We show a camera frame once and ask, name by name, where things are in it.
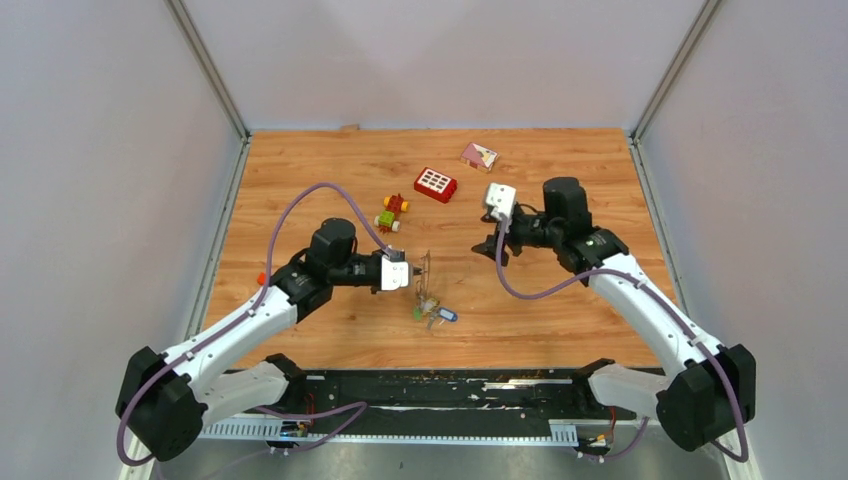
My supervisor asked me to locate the bunch of coloured keys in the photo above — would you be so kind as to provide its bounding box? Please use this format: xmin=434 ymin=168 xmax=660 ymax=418
xmin=413 ymin=297 xmax=459 ymax=330

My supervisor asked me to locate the large clear keyring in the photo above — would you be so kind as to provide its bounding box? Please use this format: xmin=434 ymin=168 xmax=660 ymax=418
xmin=415 ymin=250 xmax=431 ymax=310

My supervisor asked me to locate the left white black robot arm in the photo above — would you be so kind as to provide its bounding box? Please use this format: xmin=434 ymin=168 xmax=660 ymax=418
xmin=115 ymin=218 xmax=422 ymax=462

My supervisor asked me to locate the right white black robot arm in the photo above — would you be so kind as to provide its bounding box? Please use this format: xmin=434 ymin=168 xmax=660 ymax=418
xmin=472 ymin=177 xmax=756 ymax=463

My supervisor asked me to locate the colourful toy brick car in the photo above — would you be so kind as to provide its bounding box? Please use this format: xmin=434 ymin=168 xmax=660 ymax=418
xmin=374 ymin=194 xmax=409 ymax=233

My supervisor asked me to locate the pink picture toy block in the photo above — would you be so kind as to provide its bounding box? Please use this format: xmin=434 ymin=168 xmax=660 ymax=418
xmin=460 ymin=142 xmax=500 ymax=173

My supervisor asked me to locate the red window toy brick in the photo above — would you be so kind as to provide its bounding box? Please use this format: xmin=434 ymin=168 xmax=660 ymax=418
xmin=413 ymin=167 xmax=458 ymax=204

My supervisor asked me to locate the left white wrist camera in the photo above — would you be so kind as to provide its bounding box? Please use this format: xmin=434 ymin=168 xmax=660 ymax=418
xmin=379 ymin=257 xmax=413 ymax=291

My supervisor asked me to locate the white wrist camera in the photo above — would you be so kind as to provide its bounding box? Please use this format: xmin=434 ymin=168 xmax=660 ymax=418
xmin=482 ymin=182 xmax=517 ymax=222
xmin=379 ymin=257 xmax=413 ymax=291

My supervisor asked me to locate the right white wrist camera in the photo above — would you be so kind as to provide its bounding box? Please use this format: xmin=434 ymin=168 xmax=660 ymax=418
xmin=482 ymin=182 xmax=517 ymax=222

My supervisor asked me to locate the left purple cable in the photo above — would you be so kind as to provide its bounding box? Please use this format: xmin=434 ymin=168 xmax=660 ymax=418
xmin=115 ymin=182 xmax=407 ymax=480

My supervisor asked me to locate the purple cable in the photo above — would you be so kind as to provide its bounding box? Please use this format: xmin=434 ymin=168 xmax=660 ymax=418
xmin=115 ymin=182 xmax=407 ymax=480
xmin=494 ymin=215 xmax=751 ymax=464

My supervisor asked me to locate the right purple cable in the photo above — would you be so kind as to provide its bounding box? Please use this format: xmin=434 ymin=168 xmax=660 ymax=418
xmin=494 ymin=215 xmax=751 ymax=464

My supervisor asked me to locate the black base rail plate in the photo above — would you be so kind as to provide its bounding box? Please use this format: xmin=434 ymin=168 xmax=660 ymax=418
xmin=200 ymin=368 xmax=650 ymax=454

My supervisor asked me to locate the right aluminium frame post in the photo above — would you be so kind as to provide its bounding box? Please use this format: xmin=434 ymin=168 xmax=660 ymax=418
xmin=630 ymin=0 xmax=724 ymax=143

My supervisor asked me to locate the aluminium frame post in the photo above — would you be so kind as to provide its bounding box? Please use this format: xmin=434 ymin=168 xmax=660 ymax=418
xmin=164 ymin=0 xmax=251 ymax=143
xmin=630 ymin=0 xmax=724 ymax=143

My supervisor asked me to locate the left aluminium frame post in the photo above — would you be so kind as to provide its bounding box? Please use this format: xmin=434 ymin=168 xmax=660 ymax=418
xmin=164 ymin=0 xmax=251 ymax=143

